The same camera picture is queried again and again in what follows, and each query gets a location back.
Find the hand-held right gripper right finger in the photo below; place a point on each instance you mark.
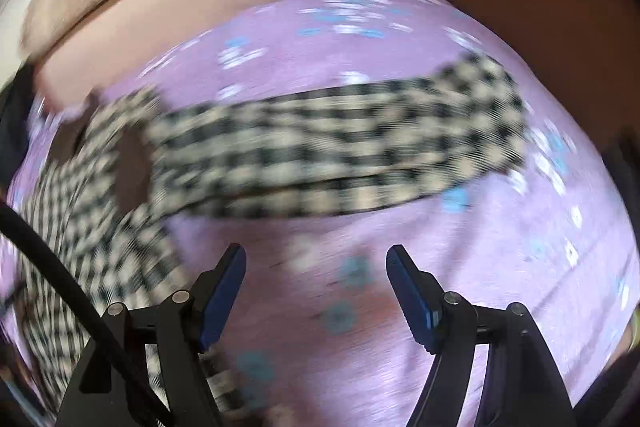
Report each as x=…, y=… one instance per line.
x=410, y=297

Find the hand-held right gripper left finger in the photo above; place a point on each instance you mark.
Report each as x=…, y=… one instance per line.
x=227, y=292

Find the black and cream checkered garment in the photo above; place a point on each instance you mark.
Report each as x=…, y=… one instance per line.
x=325, y=147

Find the purple floral bedsheet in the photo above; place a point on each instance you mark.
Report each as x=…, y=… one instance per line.
x=500, y=257

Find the black cloth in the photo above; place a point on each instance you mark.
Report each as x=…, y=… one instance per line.
x=12, y=127

